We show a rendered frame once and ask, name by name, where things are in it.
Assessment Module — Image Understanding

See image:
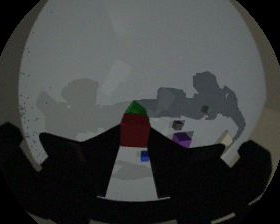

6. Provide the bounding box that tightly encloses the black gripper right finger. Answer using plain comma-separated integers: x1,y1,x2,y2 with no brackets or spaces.
147,127,225,198

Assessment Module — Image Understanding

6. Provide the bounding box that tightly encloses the purple cube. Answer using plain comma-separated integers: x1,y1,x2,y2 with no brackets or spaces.
172,132,192,148

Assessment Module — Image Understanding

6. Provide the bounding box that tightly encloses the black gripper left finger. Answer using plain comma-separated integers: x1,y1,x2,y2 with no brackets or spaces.
39,123,121,197

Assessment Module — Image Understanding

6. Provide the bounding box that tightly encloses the small blue block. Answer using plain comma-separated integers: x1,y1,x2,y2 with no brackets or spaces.
140,151,149,161

